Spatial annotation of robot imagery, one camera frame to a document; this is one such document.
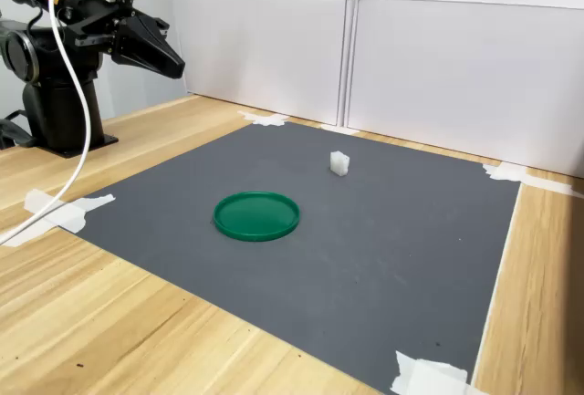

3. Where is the small white plastic terminal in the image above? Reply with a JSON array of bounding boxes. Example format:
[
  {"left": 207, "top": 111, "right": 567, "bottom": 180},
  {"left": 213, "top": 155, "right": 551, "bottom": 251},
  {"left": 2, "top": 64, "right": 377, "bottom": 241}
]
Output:
[{"left": 328, "top": 150, "right": 351, "bottom": 177}]

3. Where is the round green lid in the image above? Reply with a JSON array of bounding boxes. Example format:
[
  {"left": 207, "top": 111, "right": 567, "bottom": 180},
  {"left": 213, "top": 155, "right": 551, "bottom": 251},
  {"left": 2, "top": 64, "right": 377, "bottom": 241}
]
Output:
[{"left": 213, "top": 191, "right": 302, "bottom": 244}]

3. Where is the white partition panel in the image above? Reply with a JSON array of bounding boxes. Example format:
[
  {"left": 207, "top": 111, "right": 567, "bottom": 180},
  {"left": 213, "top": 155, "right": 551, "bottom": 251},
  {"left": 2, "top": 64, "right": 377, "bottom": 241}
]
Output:
[
  {"left": 339, "top": 0, "right": 584, "bottom": 180},
  {"left": 170, "top": 0, "right": 362, "bottom": 127}
]

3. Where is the white tape piece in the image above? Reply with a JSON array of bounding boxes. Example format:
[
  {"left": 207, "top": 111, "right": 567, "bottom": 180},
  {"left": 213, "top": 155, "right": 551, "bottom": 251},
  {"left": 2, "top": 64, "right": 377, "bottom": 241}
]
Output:
[
  {"left": 0, "top": 188, "right": 117, "bottom": 248},
  {"left": 389, "top": 349, "right": 490, "bottom": 395},
  {"left": 318, "top": 123, "right": 360, "bottom": 137},
  {"left": 236, "top": 110, "right": 291, "bottom": 128},
  {"left": 482, "top": 161, "right": 584, "bottom": 201}
]

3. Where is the dark grey mat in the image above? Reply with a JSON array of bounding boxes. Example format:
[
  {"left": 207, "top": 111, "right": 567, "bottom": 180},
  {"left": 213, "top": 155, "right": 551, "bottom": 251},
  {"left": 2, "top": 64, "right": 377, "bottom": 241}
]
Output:
[{"left": 57, "top": 120, "right": 524, "bottom": 395}]

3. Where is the white cable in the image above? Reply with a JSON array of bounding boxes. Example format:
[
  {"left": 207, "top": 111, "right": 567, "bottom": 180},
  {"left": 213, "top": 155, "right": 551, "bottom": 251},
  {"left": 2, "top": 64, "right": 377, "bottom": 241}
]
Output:
[{"left": 0, "top": 0, "right": 111, "bottom": 247}]

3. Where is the black cable bundle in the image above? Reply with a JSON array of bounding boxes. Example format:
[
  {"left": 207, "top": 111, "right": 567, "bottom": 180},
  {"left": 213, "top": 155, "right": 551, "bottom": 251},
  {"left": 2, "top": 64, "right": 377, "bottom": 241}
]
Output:
[{"left": 0, "top": 109, "right": 37, "bottom": 151}]

